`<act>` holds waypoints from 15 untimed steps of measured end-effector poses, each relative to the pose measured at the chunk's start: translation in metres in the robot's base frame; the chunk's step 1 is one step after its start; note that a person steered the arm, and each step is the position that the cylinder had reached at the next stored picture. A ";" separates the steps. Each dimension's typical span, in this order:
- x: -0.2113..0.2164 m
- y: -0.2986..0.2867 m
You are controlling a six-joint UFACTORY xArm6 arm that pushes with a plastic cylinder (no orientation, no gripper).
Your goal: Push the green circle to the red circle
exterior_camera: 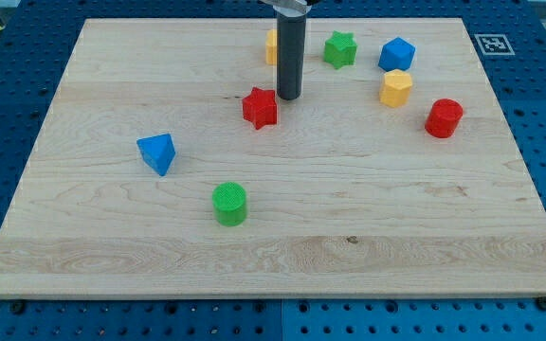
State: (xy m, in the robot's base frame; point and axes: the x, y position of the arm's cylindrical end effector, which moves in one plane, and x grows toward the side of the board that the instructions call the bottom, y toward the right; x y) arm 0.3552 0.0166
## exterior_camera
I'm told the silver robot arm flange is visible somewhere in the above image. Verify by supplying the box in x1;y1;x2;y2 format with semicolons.
261;0;320;16

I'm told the green cylinder block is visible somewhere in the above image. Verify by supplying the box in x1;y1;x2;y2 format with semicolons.
211;182;247;226

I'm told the red star block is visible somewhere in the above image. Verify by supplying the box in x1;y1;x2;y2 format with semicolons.
242;87;278;130

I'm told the light wooden board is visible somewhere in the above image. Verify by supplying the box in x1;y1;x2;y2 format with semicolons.
0;18;546;299

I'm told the blue triangle block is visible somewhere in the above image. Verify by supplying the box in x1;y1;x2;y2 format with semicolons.
136;134;176;176

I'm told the yellow block behind rod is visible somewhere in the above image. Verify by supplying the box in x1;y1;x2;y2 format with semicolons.
265;29;277;65

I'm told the green star block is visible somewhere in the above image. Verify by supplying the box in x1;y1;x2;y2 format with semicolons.
323;30;357;69

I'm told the yellow pentagon block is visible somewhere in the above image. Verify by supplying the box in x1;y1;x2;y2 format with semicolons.
379;69;413;108

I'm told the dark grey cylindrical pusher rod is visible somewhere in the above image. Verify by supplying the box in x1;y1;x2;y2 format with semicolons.
276;11;306;100

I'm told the blue cube block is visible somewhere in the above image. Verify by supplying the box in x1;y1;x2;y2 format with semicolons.
378;37;416;71

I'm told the red cylinder block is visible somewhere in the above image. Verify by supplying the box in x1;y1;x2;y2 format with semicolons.
425;99;464;138

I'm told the white fiducial marker tag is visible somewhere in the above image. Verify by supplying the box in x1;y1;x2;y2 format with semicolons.
474;33;515;56

